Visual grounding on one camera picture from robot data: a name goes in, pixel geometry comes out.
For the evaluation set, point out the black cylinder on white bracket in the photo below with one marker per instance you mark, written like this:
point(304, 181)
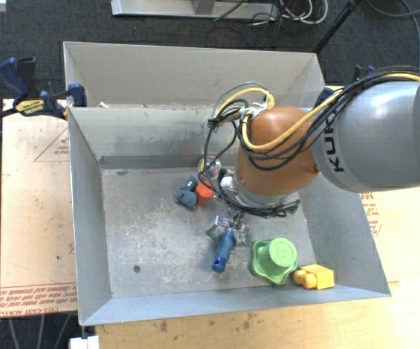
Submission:
point(226, 181)

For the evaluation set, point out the grey metal bin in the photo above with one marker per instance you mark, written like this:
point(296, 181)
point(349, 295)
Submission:
point(152, 238)

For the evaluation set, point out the clear glass bulb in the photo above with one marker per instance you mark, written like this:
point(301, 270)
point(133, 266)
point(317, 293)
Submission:
point(210, 165)

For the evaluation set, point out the yellow toy block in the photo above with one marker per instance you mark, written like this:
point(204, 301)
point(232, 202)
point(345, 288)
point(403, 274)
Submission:
point(315, 277)

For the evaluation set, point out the orange block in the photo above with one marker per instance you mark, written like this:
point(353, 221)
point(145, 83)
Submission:
point(204, 193)

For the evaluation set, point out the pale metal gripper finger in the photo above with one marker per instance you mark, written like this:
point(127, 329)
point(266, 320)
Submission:
point(242, 234)
point(215, 227)

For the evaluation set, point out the brown cardboard board, red print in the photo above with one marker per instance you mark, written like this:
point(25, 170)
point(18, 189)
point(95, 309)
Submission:
point(35, 209)

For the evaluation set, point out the green lobed toy cup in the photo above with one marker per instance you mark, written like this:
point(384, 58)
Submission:
point(275, 260)

